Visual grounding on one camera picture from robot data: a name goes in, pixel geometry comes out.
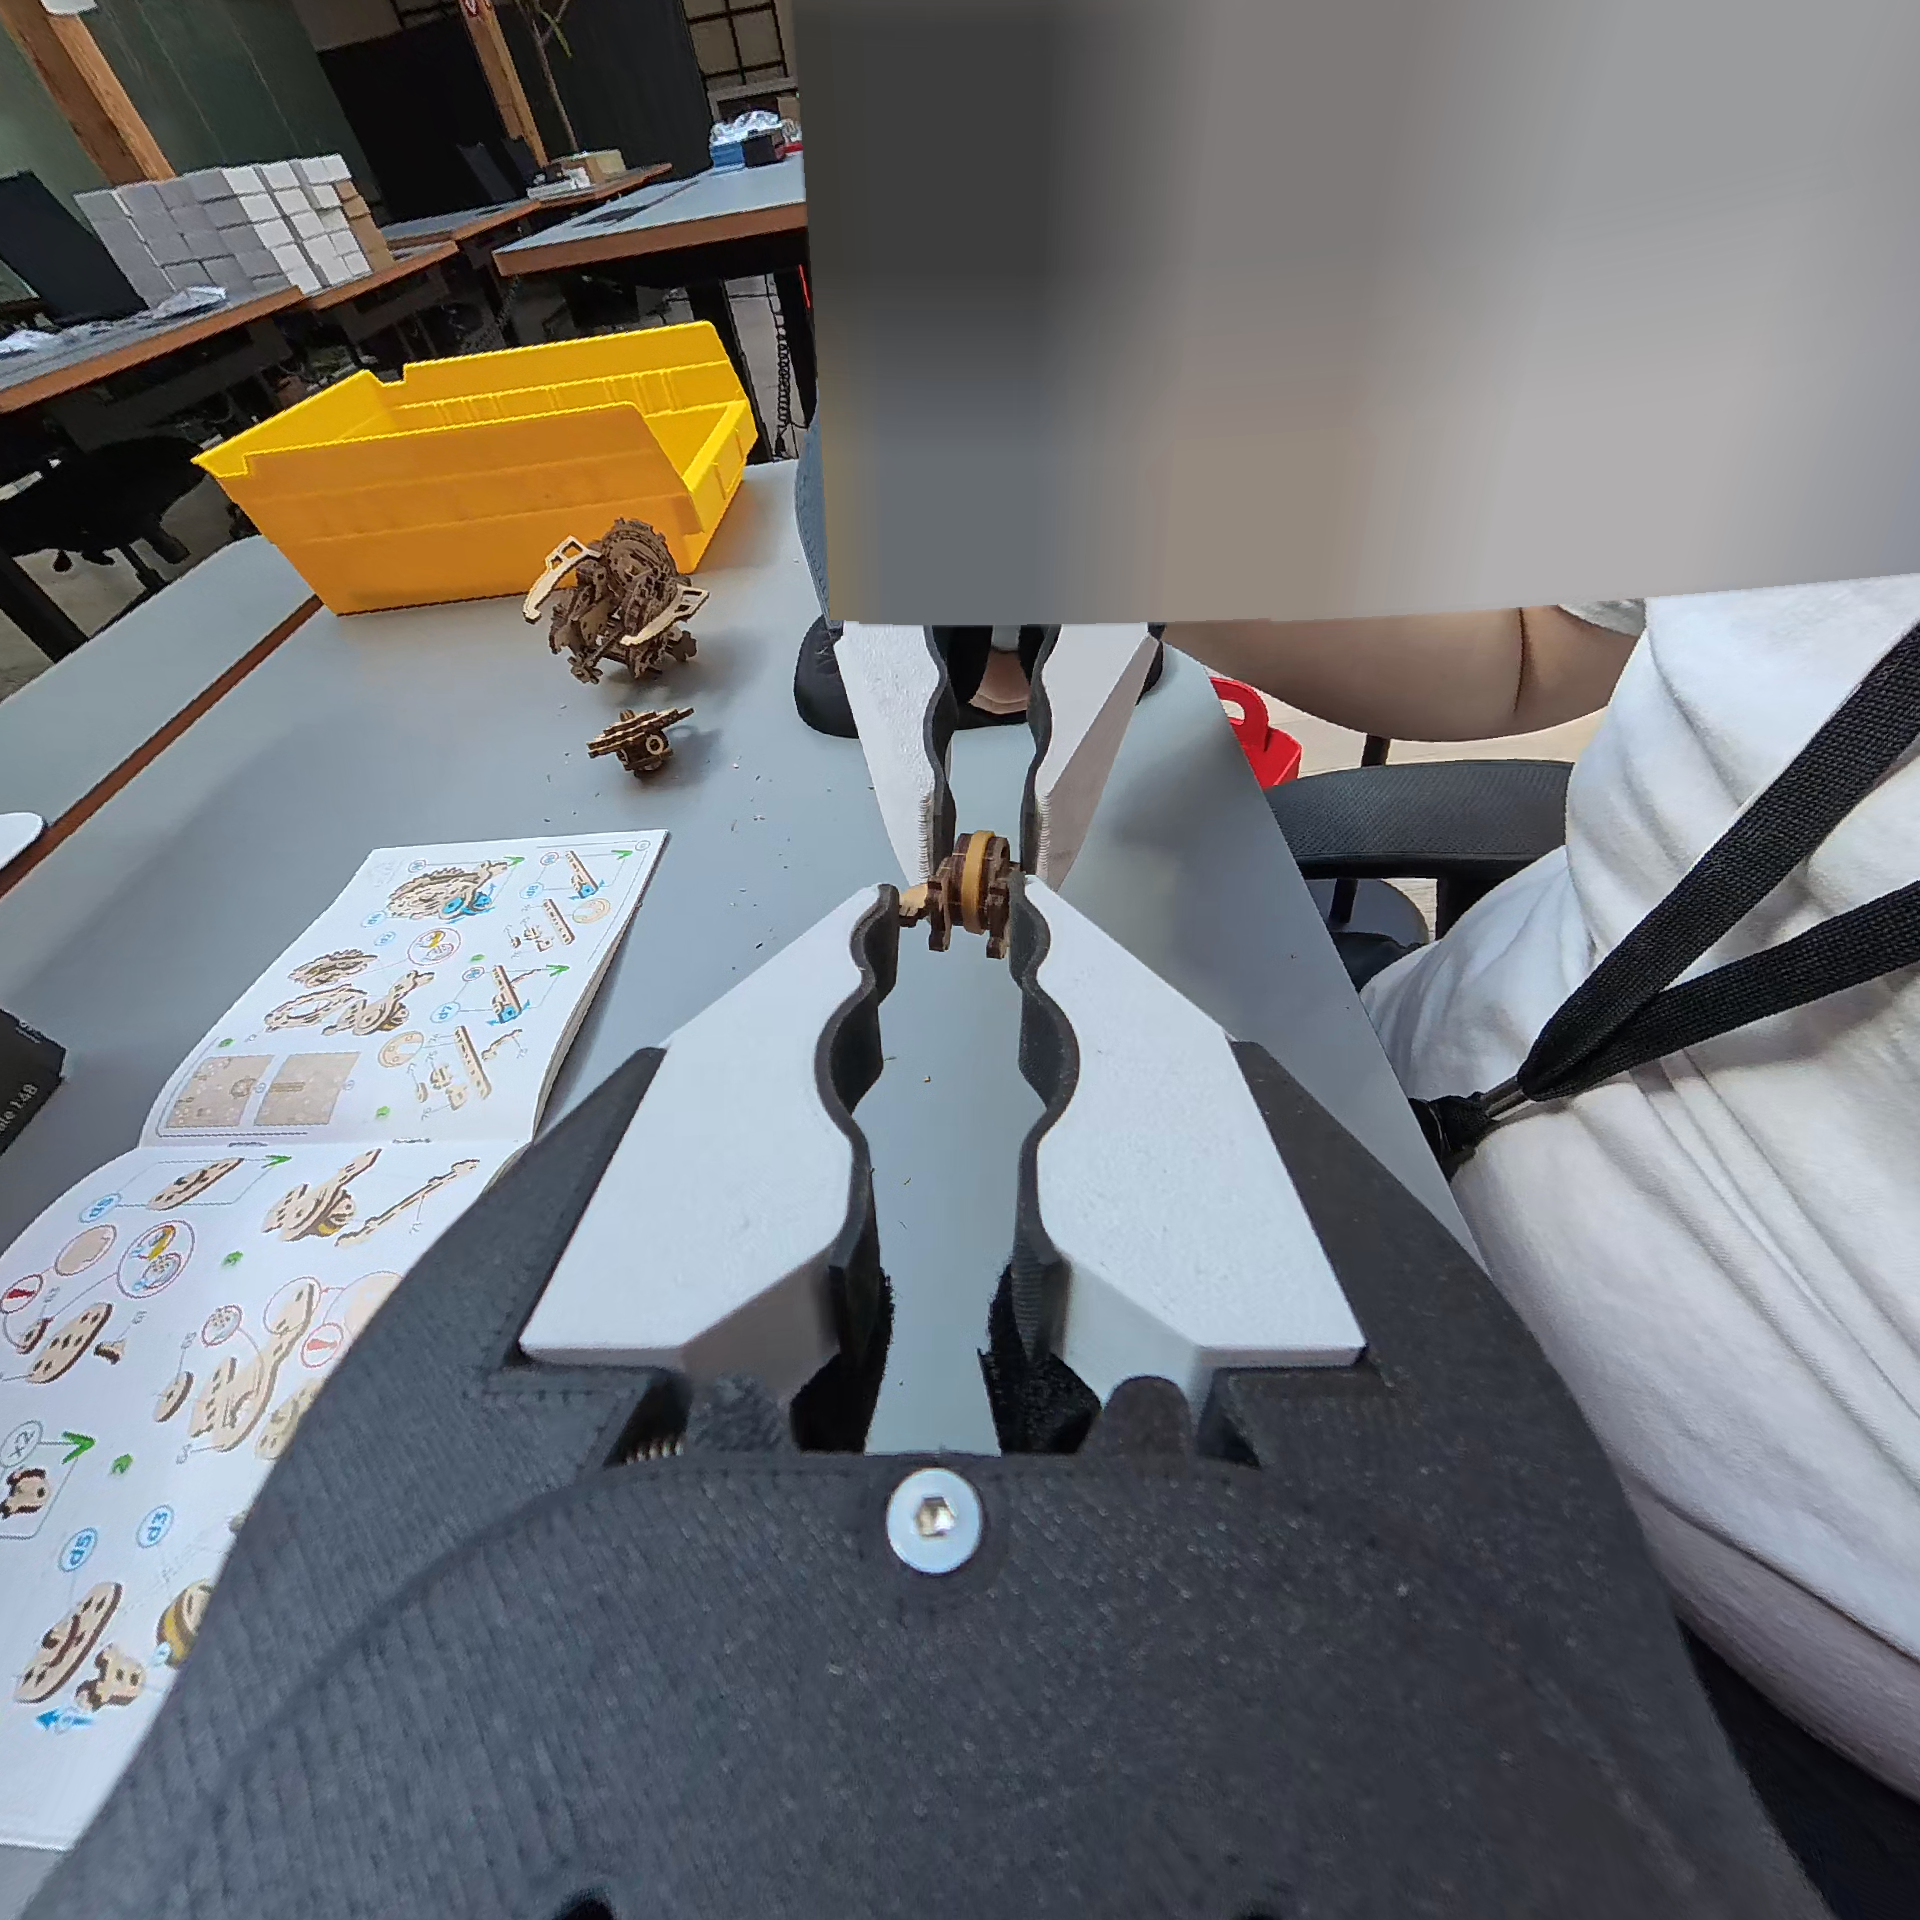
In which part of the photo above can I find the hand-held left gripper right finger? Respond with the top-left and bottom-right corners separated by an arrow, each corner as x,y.
1003,872 -> 1370,1395

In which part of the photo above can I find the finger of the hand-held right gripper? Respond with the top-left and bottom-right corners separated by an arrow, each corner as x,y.
1024,618 -> 1167,890
836,618 -> 965,877

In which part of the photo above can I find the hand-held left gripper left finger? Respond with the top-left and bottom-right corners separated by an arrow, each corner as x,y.
520,882 -> 901,1405

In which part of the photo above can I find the small wooden gear assembly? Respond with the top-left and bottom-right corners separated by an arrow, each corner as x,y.
896,828 -> 1025,961

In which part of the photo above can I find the person's right forearm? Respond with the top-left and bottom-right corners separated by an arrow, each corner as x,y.
1166,601 -> 1650,747

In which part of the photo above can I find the grey desk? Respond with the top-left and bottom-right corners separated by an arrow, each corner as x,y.
0,456 -> 1482,1862

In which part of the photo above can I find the red plastic object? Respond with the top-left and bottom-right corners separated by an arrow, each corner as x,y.
1208,675 -> 1301,792

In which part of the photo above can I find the small wooden wheel part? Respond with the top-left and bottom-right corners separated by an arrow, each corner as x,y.
585,706 -> 702,780

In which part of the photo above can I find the wooden mechanical model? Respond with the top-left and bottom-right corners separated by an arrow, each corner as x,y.
520,516 -> 712,690

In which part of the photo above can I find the black office chair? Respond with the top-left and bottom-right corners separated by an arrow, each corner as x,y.
1271,756 -> 1580,985

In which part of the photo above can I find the illustrated instruction booklet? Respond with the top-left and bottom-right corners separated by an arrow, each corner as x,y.
0,828 -> 672,1858

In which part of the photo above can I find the yellow plastic bin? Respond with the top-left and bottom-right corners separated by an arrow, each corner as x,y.
193,370 -> 709,618
371,318 -> 761,560

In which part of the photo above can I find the grey office table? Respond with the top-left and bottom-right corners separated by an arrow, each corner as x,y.
0,237 -> 463,662
491,155 -> 816,469

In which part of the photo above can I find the person in white shirt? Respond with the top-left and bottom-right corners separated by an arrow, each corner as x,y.
1356,575 -> 1920,1802

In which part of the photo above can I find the black box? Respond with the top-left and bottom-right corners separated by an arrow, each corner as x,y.
0,1008 -> 72,1158

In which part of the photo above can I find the stack of white boxes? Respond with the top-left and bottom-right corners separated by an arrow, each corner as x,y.
72,152 -> 395,306

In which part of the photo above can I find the black swivel chair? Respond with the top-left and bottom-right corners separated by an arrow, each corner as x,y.
0,432 -> 204,606

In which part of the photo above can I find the black monitor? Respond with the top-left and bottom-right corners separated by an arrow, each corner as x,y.
0,169 -> 149,328

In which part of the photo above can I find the black shoulder strap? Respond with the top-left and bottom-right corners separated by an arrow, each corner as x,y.
1410,618 -> 1920,1181

